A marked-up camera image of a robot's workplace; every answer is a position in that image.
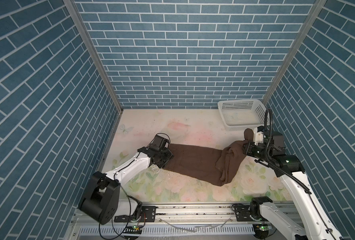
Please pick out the white plastic perforated basket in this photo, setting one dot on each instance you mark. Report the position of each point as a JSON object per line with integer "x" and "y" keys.
{"x": 240, "y": 114}

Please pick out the left aluminium corner post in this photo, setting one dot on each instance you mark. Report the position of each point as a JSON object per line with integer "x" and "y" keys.
{"x": 80, "y": 26}

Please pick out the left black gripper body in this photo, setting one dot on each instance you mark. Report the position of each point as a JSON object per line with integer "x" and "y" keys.
{"x": 164, "y": 157}

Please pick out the right aluminium corner post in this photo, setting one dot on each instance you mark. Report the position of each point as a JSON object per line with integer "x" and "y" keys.
{"x": 304, "y": 29}

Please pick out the green circuit board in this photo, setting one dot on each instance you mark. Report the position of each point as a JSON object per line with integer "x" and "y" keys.
{"x": 261, "y": 228}
{"x": 134, "y": 230}

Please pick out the left green circuit board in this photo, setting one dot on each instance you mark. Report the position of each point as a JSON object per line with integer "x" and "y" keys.
{"x": 134, "y": 230}

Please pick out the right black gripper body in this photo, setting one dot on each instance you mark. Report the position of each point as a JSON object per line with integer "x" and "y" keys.
{"x": 258, "y": 151}

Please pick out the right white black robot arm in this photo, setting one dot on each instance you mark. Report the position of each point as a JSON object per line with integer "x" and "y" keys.
{"x": 316, "y": 224}

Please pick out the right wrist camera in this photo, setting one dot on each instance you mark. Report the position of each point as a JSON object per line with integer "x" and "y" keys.
{"x": 259, "y": 135}

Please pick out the aluminium front mounting rail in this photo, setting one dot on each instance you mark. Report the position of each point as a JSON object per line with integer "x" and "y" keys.
{"x": 202, "y": 213}

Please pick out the aluminium corner post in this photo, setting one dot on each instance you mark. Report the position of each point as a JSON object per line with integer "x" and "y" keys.
{"x": 80, "y": 26}
{"x": 304, "y": 29}

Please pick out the brown trousers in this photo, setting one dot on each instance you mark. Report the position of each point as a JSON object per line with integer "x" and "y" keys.
{"x": 217, "y": 167}

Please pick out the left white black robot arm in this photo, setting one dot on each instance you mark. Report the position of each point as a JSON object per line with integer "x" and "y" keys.
{"x": 101, "y": 197}

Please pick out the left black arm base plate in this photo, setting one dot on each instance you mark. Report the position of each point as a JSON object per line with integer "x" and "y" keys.
{"x": 147, "y": 214}

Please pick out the white slotted cable duct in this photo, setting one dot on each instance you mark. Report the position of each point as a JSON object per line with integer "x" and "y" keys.
{"x": 166, "y": 231}

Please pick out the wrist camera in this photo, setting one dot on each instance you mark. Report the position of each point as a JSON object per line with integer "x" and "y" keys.
{"x": 259, "y": 135}
{"x": 159, "y": 143}

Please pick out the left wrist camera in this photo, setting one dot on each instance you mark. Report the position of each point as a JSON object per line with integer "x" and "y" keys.
{"x": 159, "y": 143}

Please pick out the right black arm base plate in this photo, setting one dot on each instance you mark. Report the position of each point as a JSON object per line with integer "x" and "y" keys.
{"x": 247, "y": 213}

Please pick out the right green circuit board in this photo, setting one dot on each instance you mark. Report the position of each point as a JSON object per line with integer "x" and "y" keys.
{"x": 261, "y": 228}

